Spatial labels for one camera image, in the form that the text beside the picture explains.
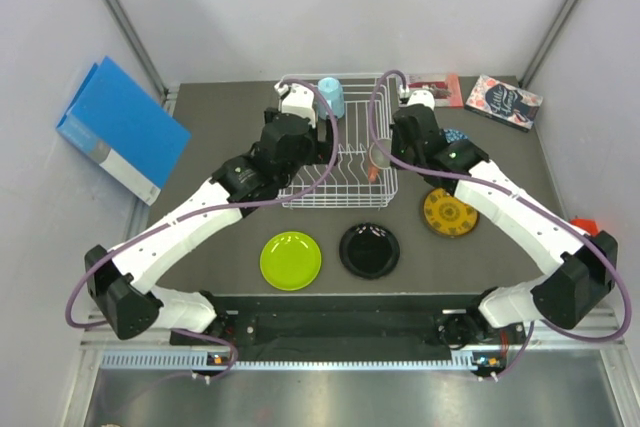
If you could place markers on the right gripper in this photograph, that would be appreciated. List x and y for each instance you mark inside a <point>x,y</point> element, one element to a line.
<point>394,140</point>

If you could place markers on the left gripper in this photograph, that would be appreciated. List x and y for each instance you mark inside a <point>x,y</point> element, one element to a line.
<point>322,152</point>

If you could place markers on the blue triangle pattern bowl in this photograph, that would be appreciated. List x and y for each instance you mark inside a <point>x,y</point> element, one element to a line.
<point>453,135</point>

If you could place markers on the salmon dotted mug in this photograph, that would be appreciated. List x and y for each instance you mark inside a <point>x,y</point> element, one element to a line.
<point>377,162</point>

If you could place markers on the yellow patterned plate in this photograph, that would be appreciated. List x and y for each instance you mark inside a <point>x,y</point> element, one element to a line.
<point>447,216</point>

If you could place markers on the lime green plate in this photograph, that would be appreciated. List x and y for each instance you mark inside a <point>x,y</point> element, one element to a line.
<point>290,261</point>

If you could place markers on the black plate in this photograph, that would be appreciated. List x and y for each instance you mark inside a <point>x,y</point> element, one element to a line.
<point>369,251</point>

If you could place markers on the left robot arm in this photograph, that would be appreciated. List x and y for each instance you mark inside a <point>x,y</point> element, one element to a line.
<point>123,281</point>

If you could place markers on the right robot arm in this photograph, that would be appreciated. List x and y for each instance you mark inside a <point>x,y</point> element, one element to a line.
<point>574,265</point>

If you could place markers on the red thin book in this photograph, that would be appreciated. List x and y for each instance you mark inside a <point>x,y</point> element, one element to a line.
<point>445,87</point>

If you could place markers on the light blue mug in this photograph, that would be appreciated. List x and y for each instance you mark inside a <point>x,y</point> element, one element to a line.
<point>332,91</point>

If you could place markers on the floral paperback book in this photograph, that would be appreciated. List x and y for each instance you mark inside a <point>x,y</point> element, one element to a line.
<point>504,103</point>

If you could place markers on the blue folder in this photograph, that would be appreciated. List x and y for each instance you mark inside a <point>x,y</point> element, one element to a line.
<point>121,128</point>

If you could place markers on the orange red cube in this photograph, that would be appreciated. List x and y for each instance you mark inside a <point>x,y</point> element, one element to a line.
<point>587,225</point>

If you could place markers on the white wire dish rack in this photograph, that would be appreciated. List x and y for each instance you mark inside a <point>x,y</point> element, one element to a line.
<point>348,184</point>

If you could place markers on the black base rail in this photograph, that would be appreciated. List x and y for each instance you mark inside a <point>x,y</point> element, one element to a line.
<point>348,327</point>

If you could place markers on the slotted cable duct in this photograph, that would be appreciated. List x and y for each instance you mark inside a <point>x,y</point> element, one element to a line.
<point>169,360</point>

